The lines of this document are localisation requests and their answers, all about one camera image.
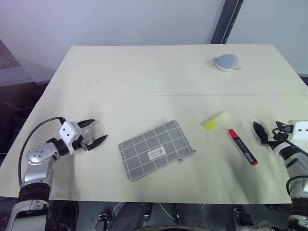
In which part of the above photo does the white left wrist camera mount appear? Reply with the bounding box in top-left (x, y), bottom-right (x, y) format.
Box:
top-left (59, 121), bottom-right (84, 154)

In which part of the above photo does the thin white cable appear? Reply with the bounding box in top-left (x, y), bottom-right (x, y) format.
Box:
top-left (157, 203), bottom-right (178, 221)

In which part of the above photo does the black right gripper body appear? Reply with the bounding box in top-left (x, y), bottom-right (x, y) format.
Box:
top-left (264, 129), bottom-right (282, 150)

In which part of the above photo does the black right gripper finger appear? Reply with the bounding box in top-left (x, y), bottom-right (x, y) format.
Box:
top-left (253, 121), bottom-right (267, 135)
top-left (257, 131), bottom-right (269, 146)

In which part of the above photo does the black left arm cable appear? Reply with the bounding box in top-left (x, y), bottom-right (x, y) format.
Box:
top-left (18, 116), bottom-right (66, 189)

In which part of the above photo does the red and black marker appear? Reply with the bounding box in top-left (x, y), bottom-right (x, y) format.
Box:
top-left (228, 128), bottom-right (259, 167)

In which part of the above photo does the dark metal pillar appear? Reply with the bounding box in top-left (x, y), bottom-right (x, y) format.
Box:
top-left (209, 0), bottom-right (245, 45)

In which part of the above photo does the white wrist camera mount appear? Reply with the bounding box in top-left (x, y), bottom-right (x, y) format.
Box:
top-left (287, 120), bottom-right (308, 140)
top-left (59, 121), bottom-right (84, 154)

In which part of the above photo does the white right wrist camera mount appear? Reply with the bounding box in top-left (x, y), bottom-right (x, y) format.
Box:
top-left (287, 120), bottom-right (308, 140)

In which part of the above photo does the round grey-blue felt eraser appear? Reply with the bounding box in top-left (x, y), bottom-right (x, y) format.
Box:
top-left (211, 54), bottom-right (242, 72)

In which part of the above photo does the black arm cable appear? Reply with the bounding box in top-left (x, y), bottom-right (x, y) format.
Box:
top-left (271, 121), bottom-right (308, 193)
top-left (18, 116), bottom-right (66, 189)

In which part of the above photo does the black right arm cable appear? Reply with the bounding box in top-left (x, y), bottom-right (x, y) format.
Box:
top-left (271, 121), bottom-right (308, 193)

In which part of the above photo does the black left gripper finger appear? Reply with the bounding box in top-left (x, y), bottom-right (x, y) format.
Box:
top-left (77, 119), bottom-right (96, 130)
top-left (86, 135), bottom-right (109, 152)

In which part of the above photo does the yellow highlighter pen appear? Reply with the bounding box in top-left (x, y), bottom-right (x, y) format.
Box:
top-left (201, 110), bottom-right (230, 131)

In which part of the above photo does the grey checked fabric pouch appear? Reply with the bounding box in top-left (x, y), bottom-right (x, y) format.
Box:
top-left (118, 119), bottom-right (197, 182)

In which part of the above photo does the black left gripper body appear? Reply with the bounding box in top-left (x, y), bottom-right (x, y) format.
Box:
top-left (71, 125), bottom-right (89, 152)

